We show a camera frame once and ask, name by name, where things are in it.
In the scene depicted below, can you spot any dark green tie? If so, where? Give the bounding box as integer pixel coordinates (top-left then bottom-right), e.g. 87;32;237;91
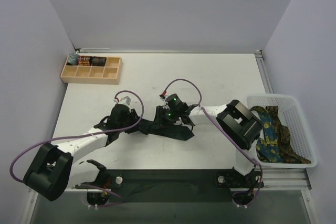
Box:
138;119;194;141

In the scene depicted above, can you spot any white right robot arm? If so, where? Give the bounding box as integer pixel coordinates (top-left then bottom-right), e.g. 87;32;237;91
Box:
150;93;262;187

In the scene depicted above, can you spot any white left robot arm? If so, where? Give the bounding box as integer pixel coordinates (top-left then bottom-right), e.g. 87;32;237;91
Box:
23;104;141;201

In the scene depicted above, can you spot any wooden compartment organizer box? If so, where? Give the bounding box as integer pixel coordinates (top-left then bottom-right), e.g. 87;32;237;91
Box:
60;55;123;85

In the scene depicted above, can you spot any dark brown rolled tie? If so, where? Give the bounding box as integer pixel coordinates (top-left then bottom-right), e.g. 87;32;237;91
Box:
91;56;107;67

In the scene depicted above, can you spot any red patterned rolled tie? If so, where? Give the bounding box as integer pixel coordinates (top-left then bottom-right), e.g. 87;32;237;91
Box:
77;56;92;66

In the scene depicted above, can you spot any grey rolled tie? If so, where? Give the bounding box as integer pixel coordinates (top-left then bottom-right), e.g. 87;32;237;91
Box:
66;54;79;66

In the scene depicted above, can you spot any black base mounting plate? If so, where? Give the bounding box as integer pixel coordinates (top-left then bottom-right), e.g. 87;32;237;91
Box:
76;169;264;206

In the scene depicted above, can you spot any blue yellow patterned tie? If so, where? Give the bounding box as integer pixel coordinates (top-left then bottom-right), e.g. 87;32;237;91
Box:
250;106;282;163

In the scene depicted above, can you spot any white plastic basket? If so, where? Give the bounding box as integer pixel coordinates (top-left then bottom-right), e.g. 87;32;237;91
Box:
246;94;318;169

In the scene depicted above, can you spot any brown green patterned tie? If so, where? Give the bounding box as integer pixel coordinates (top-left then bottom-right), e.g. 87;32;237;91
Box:
266;106;311;164

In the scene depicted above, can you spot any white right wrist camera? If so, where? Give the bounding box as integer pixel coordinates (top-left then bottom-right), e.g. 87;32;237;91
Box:
159;91;168;103

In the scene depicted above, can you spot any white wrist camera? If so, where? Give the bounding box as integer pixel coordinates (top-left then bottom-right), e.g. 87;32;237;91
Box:
159;91;168;103
113;96;131;107

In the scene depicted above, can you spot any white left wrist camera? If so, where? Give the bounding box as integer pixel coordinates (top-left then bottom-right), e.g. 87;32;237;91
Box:
113;96;131;107

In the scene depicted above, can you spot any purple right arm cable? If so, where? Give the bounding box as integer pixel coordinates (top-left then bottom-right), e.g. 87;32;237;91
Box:
162;78;263;206

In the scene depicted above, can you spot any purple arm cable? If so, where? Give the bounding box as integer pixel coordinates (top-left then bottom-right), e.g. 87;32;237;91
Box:
9;90;145;206
162;78;263;206

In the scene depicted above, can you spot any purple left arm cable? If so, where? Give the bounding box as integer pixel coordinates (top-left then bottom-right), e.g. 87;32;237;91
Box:
9;90;145;206

